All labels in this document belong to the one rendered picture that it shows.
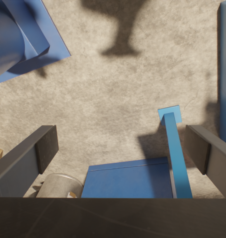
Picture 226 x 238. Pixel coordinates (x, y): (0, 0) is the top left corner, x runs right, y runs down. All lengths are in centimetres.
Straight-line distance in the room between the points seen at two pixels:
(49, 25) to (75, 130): 73
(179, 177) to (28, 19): 97
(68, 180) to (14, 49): 139
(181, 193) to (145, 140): 61
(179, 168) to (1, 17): 96
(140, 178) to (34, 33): 116
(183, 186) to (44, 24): 97
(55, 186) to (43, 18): 144
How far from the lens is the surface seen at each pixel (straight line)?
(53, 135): 16
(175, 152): 90
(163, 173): 138
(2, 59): 78
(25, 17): 95
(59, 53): 101
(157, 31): 91
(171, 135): 98
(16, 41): 85
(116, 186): 143
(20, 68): 117
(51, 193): 184
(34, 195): 227
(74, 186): 190
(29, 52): 91
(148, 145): 135
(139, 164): 147
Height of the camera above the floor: 88
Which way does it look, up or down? 48 degrees down
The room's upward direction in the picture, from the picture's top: 169 degrees counter-clockwise
